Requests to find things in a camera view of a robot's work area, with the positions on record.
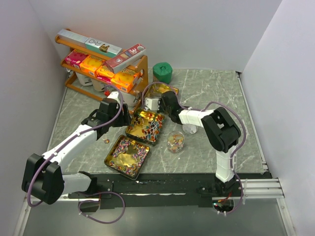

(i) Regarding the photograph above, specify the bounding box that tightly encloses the tin of pastel candies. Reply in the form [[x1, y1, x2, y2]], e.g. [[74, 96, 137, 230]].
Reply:
[[144, 84, 179, 98]]

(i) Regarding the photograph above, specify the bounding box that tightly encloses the tin of round lollipops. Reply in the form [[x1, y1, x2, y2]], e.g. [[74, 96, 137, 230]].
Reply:
[[125, 108, 165, 146]]

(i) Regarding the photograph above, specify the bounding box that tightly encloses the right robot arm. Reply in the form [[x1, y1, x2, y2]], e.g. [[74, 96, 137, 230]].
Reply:
[[157, 91, 241, 196]]

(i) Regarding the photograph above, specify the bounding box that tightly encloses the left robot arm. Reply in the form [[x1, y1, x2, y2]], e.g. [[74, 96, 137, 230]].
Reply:
[[22, 98, 131, 207]]

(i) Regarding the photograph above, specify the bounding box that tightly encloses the orange snack box right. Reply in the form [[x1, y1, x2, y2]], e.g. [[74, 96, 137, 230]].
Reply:
[[111, 68, 141, 92]]

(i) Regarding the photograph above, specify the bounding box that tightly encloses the orange snack box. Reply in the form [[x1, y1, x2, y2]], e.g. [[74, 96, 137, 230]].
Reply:
[[80, 55, 105, 77], [111, 68, 141, 92]]

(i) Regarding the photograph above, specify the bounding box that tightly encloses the green covered jar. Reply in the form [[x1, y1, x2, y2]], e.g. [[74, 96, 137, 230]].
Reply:
[[153, 62, 173, 84]]

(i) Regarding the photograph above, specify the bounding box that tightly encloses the clear round lid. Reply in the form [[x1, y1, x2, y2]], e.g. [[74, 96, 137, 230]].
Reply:
[[182, 124, 198, 134]]

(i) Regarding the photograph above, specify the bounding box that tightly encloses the yellow pink snack box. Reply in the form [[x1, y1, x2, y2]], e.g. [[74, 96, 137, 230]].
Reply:
[[96, 64, 115, 84]]

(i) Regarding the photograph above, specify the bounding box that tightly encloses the clear plastic cup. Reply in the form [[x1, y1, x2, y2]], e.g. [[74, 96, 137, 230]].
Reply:
[[167, 131, 185, 153]]

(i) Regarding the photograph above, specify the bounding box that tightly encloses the red white long box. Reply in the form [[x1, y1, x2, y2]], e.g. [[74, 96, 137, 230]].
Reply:
[[105, 44, 146, 73]]

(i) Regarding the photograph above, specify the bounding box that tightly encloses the orange wooden shelf rack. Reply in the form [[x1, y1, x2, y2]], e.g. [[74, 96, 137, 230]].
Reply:
[[55, 35, 148, 101]]

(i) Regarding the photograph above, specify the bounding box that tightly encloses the orange snack box left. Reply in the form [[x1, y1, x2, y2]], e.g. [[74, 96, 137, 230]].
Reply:
[[80, 55, 105, 77]]

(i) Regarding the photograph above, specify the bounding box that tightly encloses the tin of swirl lollipops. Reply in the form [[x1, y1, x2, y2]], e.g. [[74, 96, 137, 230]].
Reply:
[[104, 135, 150, 180]]

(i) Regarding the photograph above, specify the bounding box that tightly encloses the white teal cat box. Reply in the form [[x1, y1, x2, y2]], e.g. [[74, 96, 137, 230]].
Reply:
[[85, 37, 123, 58]]

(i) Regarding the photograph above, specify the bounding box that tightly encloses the grey long box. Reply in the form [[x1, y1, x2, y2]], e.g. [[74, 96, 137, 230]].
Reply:
[[58, 29, 89, 48]]

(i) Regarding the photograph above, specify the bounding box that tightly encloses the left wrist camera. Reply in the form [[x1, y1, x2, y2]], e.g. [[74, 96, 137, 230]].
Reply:
[[106, 91, 121, 103]]

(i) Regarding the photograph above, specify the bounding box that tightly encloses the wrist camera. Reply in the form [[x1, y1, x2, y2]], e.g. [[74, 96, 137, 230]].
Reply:
[[106, 91, 121, 103], [144, 97, 160, 111]]

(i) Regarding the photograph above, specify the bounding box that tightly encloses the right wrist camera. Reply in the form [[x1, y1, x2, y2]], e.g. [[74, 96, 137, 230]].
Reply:
[[144, 97, 160, 111]]

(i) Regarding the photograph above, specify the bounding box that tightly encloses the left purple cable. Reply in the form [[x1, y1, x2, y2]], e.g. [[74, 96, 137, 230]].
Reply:
[[27, 85, 126, 224]]

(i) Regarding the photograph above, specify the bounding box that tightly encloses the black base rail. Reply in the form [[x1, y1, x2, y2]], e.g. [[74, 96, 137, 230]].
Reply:
[[69, 174, 241, 209]]

